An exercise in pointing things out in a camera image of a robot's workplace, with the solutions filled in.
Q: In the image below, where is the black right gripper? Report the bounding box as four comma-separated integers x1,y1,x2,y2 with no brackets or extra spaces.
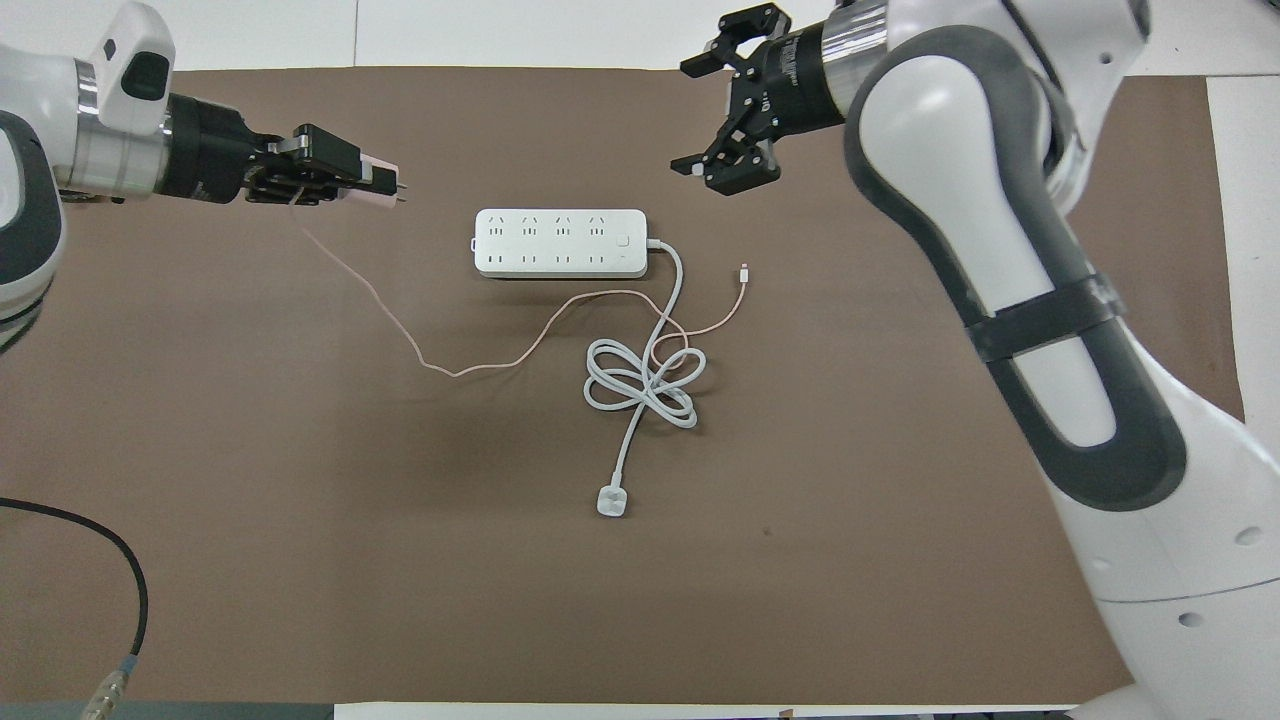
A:
672,3,851,196

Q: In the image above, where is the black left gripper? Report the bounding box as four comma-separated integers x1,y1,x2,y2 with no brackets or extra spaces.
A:
160,95,393,208

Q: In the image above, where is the pink USB charger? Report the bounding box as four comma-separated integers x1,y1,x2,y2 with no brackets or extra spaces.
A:
345,155,409,208

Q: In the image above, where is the pink charging cable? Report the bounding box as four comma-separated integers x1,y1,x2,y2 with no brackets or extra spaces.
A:
290,190,751,379

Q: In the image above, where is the white power strip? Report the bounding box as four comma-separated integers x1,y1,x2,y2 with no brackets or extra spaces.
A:
471,207,648,280

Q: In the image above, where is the brown table mat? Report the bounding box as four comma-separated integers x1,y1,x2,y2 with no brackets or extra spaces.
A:
0,66,1246,706

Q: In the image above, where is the white power strip cord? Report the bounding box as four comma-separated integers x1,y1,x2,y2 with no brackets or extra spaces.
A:
583,237,708,518

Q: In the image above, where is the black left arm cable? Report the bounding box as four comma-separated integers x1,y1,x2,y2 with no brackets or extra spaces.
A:
0,497,149,720

